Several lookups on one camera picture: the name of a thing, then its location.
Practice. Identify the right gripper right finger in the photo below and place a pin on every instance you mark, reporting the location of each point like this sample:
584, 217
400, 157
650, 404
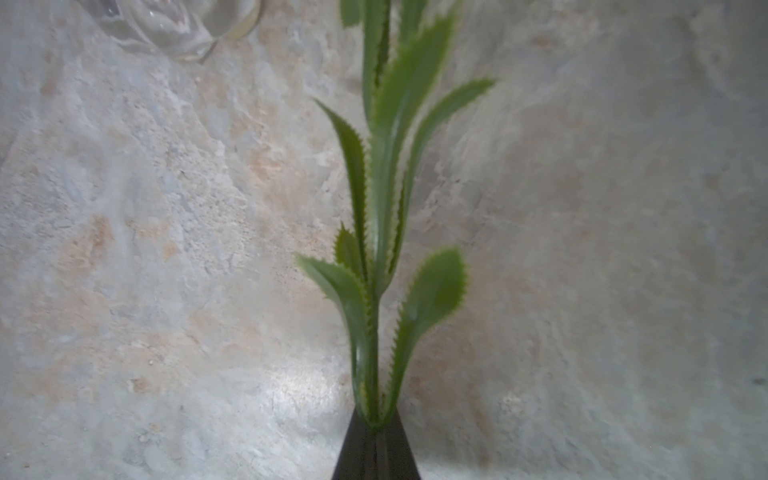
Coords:
396, 459

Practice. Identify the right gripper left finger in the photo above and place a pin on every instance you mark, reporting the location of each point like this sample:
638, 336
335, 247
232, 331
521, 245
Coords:
356, 457

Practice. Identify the yellow carnation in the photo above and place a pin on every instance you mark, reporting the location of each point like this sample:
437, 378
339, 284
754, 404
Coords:
403, 57

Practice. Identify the yellow wavy glass vase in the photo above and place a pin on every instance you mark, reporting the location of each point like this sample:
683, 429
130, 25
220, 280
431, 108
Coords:
183, 30

